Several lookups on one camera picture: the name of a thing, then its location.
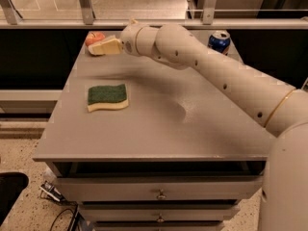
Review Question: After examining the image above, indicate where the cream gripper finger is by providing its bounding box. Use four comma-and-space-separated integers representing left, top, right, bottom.
99, 16, 140, 44
88, 38, 122, 56

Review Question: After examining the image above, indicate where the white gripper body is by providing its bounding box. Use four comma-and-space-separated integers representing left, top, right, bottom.
120, 23, 150, 56

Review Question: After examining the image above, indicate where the red apple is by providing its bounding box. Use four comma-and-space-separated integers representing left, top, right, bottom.
85, 32, 105, 46

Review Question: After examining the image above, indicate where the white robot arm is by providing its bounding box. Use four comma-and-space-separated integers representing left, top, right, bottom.
89, 21, 308, 231

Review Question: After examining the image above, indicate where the green and yellow sponge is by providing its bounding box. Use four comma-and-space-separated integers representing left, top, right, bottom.
88, 84, 129, 112

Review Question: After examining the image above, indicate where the blue Pepsi soda can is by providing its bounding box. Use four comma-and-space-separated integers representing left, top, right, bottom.
208, 30, 231, 55

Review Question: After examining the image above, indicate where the metal railing with glass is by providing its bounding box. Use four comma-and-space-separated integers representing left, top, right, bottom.
0, 0, 308, 29

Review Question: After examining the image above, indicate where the grey drawer cabinet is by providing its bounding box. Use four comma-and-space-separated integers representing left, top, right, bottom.
32, 29, 277, 231

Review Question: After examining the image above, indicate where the upper grey drawer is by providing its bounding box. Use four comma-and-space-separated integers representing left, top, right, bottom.
54, 176, 263, 202

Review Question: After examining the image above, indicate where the grey drawer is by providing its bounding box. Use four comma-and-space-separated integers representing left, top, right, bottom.
94, 221, 224, 231
54, 176, 263, 202
79, 204, 239, 222

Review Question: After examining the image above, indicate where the power adapter on floor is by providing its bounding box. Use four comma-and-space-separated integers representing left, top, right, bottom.
40, 181, 64, 202

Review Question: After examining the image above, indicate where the middle grey drawer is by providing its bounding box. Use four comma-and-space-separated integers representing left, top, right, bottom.
79, 204, 239, 222

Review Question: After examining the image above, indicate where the black object at left edge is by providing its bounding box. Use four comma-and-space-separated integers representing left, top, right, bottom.
0, 172, 29, 225

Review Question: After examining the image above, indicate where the lower grey drawer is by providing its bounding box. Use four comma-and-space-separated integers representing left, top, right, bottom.
94, 221, 224, 231

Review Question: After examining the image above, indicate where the black cable on floor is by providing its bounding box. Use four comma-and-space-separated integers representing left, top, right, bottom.
49, 204, 81, 231

